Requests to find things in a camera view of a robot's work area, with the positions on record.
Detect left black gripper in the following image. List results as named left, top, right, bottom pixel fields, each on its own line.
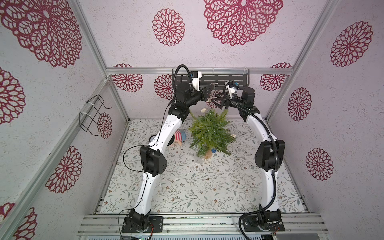
left=186, top=84, right=215, bottom=109

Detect small green christmas tree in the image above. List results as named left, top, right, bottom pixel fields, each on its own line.
left=189, top=109, right=236, bottom=158

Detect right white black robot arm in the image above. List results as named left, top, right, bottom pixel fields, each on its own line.
left=212, top=84, right=285, bottom=229

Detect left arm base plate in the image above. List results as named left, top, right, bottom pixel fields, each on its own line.
left=121, top=216, right=164, bottom=234

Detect small black alarm clock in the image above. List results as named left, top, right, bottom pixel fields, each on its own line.
left=150, top=135, right=157, bottom=144

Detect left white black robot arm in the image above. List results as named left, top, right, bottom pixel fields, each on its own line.
left=128, top=82, right=215, bottom=230

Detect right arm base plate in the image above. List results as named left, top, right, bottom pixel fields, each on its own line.
left=242, top=211, right=285, bottom=233

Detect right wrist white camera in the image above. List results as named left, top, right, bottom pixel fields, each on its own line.
left=225, top=81, right=240, bottom=99

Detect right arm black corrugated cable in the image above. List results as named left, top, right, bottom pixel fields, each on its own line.
left=222, top=80, right=280, bottom=240

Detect wrist white camera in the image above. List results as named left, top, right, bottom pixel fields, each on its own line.
left=191, top=71, right=202, bottom=92
left=225, top=81, right=240, bottom=99

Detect plush doll striped shirt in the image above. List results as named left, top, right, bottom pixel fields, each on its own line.
left=168, top=130, right=187, bottom=147

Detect black wire wall rack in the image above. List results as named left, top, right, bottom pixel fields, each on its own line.
left=78, top=95, right=113, bottom=139

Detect clear battery box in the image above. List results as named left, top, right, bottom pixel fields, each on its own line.
left=194, top=156, right=205, bottom=165

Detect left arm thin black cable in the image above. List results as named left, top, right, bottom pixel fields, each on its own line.
left=117, top=64, right=193, bottom=240

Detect dark grey wall shelf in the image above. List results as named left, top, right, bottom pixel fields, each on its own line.
left=171, top=67, right=250, bottom=91

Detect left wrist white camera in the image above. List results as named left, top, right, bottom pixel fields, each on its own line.
left=191, top=71, right=202, bottom=92

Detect string lights with rattan balls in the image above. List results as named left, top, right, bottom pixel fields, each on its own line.
left=201, top=90, right=224, bottom=153

